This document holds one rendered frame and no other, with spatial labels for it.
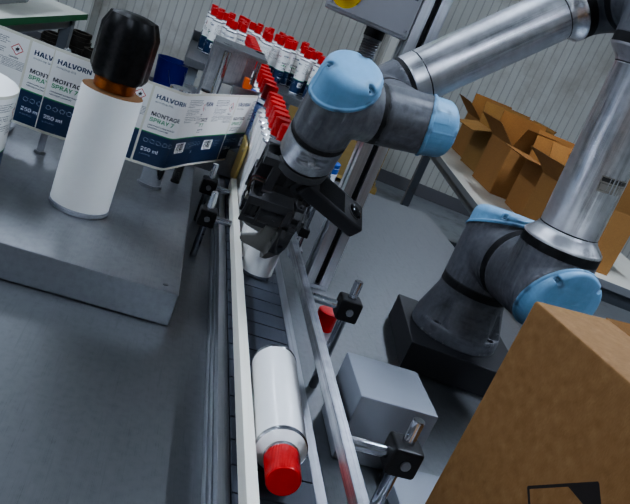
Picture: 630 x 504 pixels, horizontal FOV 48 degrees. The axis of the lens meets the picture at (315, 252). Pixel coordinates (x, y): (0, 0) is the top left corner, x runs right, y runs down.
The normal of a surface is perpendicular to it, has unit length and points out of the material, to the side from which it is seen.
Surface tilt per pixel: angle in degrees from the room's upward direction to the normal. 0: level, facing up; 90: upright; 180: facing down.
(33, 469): 0
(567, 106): 90
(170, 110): 90
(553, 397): 90
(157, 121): 90
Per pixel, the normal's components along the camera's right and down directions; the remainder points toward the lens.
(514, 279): -0.90, -0.19
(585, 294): 0.24, 0.53
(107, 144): 0.51, 0.47
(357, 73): 0.38, -0.57
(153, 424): 0.37, -0.87
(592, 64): 0.00, 0.33
